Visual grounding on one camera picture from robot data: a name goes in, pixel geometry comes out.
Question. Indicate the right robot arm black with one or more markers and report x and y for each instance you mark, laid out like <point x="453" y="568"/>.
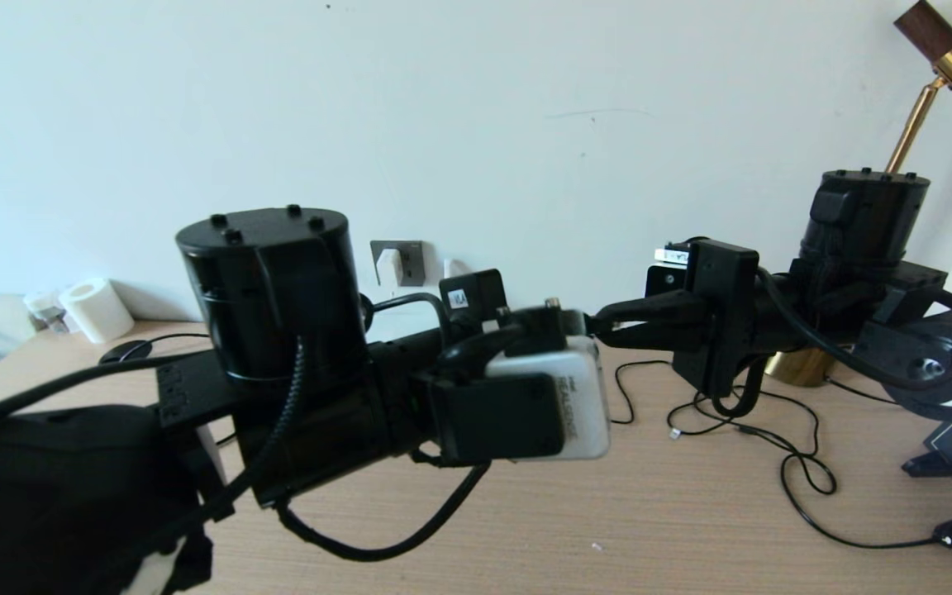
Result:
<point x="864" y="223"/>

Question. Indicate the small clear plastic jar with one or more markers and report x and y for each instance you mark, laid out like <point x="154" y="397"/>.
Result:
<point x="45" y="307"/>

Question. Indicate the white power adapter block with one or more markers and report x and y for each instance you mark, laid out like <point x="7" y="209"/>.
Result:
<point x="389" y="266"/>

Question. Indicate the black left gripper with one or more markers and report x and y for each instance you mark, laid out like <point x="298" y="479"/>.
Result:
<point x="344" y="421"/>

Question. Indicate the grey wall power socket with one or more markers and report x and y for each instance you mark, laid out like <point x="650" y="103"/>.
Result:
<point x="414" y="264"/>

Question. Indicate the black plastic clip stand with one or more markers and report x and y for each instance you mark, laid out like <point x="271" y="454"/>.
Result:
<point x="925" y="464"/>

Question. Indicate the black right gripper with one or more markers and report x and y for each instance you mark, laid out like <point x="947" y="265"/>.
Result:
<point x="728" y="314"/>

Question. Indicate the black round desk grommet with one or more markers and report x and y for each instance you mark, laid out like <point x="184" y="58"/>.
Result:
<point x="121" y="354"/>

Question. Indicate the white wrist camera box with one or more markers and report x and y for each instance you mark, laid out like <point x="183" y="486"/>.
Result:
<point x="674" y="256"/>
<point x="575" y="397"/>

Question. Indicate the white toilet paper roll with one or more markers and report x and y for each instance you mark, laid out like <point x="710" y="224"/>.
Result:
<point x="97" y="312"/>

